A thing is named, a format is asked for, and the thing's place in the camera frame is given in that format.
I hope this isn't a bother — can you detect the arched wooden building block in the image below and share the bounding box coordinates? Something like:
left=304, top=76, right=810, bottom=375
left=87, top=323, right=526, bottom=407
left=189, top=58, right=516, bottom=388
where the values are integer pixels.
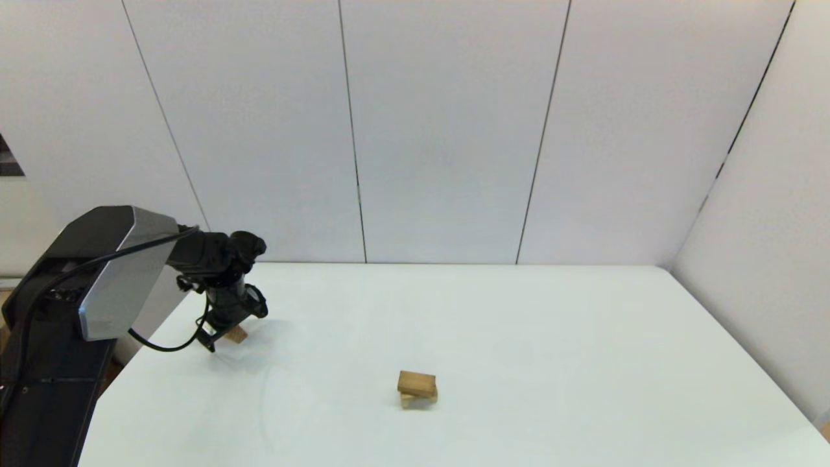
left=400, top=388, right=439, bottom=410

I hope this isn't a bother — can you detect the rectangular wooden building block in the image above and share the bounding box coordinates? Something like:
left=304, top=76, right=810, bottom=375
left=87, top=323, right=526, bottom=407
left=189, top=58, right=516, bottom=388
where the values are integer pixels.
left=397, top=370, right=438, bottom=398

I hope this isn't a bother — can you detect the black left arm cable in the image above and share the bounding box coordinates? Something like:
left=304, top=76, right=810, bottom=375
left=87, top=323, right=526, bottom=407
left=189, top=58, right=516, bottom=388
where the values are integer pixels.
left=10, top=224, right=211, bottom=353

